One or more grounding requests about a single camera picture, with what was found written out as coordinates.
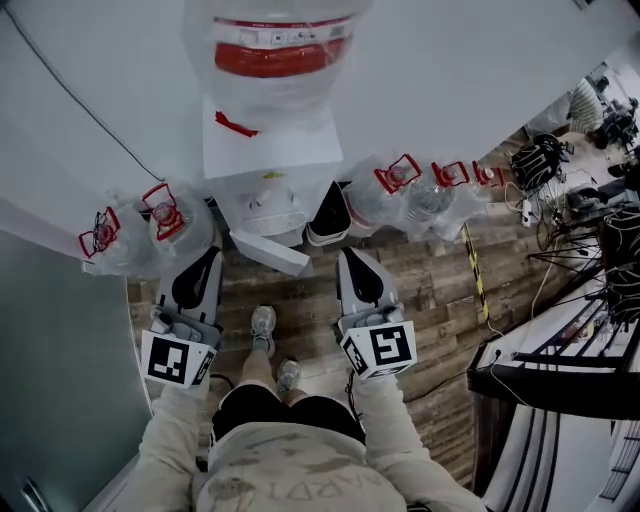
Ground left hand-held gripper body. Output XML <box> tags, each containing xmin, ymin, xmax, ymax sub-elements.
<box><xmin>140</xmin><ymin>301</ymin><xmax>224</xmax><ymax>390</ymax></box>

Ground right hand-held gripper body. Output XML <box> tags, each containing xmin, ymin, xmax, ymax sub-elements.
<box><xmin>331</xmin><ymin>301</ymin><xmax>418</xmax><ymax>380</ymax></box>

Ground white water dispenser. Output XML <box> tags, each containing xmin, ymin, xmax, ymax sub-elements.
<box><xmin>201</xmin><ymin>93</ymin><xmax>344</xmax><ymax>249</ymax></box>

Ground person's left forearm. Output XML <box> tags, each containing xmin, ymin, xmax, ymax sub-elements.
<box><xmin>135</xmin><ymin>380</ymin><xmax>217</xmax><ymax>512</ymax></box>

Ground person's right forearm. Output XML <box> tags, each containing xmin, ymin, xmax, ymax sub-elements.
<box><xmin>349</xmin><ymin>371</ymin><xmax>484</xmax><ymax>512</ymax></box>

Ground grey metal cabinet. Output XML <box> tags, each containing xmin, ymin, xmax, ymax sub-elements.
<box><xmin>0</xmin><ymin>228</ymin><xmax>154</xmax><ymax>512</ymax></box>

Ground large plastic-wrapped water bottle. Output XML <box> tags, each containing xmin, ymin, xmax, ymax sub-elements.
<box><xmin>181</xmin><ymin>0</ymin><xmax>374</xmax><ymax>134</ymax></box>

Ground person's left grey sneaker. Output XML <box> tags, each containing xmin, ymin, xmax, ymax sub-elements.
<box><xmin>250</xmin><ymin>304</ymin><xmax>277</xmax><ymax>358</ymax></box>

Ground person's grey sneaker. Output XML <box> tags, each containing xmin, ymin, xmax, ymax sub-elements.
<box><xmin>250</xmin><ymin>304</ymin><xmax>277</xmax><ymax>358</ymax></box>
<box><xmin>275</xmin><ymin>356</ymin><xmax>302</xmax><ymax>397</ymax></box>

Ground white trash bin black liner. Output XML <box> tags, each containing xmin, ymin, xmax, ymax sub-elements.
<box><xmin>305</xmin><ymin>181</ymin><xmax>354</xmax><ymax>248</ymax></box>

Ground person's left leg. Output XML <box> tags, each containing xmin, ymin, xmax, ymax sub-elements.
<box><xmin>234</xmin><ymin>345</ymin><xmax>274</xmax><ymax>397</ymax></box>

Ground person's leg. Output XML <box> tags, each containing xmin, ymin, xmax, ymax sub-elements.
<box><xmin>277</xmin><ymin>387</ymin><xmax>310</xmax><ymax>407</ymax></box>
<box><xmin>234</xmin><ymin>345</ymin><xmax>274</xmax><ymax>397</ymax></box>

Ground person's black shorts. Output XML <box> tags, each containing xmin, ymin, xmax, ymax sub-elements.
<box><xmin>210</xmin><ymin>381</ymin><xmax>367</xmax><ymax>447</ymax></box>

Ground yellow black hazard tape strip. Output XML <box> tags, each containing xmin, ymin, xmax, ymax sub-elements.
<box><xmin>461</xmin><ymin>221</ymin><xmax>492</xmax><ymax>322</ymax></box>

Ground person's right grey sneaker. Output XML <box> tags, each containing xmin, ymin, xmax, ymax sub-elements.
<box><xmin>275</xmin><ymin>356</ymin><xmax>302</xmax><ymax>397</ymax></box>

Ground person's right leg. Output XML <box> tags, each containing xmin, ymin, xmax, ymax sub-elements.
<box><xmin>277</xmin><ymin>387</ymin><xmax>310</xmax><ymax>407</ymax></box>

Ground person's beige hoodie torso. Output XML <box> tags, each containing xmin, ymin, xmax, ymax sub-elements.
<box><xmin>191</xmin><ymin>420</ymin><xmax>410</xmax><ymax>512</ymax></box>

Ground plastic-wrapped water jug red handle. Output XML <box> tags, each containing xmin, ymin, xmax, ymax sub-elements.
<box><xmin>408</xmin><ymin>160</ymin><xmax>472</xmax><ymax>237</ymax></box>
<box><xmin>448</xmin><ymin>160</ymin><xmax>505</xmax><ymax>242</ymax></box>
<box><xmin>343</xmin><ymin>153</ymin><xmax>422</xmax><ymax>237</ymax></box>
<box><xmin>77</xmin><ymin>205</ymin><xmax>177</xmax><ymax>277</ymax></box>
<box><xmin>141</xmin><ymin>181</ymin><xmax>217</xmax><ymax>262</ymax></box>

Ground black metal frame table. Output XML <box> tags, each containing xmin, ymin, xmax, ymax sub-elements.
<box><xmin>465</xmin><ymin>259</ymin><xmax>640</xmax><ymax>407</ymax></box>

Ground thin grey wall cable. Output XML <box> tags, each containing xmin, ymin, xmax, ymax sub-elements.
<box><xmin>5</xmin><ymin>6</ymin><xmax>167</xmax><ymax>182</ymax></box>

